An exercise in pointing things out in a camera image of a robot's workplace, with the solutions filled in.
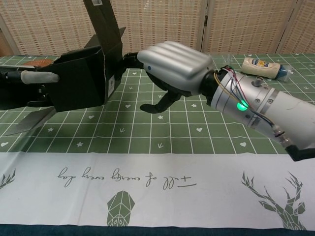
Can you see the mayonnaise squeeze bottle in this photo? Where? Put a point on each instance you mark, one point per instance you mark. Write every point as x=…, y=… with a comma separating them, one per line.
x=261, y=67

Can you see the green grid tablecloth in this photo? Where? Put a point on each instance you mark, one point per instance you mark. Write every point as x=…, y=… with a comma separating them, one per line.
x=172, y=186

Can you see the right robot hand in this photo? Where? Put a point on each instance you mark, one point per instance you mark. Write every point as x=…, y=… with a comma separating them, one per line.
x=177, y=61

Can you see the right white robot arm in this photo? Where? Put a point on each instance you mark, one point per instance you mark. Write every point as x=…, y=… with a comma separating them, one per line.
x=265, y=110

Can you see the black cardboard box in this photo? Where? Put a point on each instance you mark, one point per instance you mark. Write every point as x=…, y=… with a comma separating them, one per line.
x=78, y=81

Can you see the round woven brown coaster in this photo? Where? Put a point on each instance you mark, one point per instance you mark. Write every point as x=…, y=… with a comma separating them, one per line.
x=39, y=62

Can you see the bamboo folding screen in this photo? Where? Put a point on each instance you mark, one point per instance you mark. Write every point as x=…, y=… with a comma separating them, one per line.
x=167, y=22

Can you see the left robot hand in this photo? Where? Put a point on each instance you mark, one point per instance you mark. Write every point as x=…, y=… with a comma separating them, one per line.
x=37, y=77

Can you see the clear plastic cup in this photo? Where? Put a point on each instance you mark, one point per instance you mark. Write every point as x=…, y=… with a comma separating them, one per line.
x=229, y=61

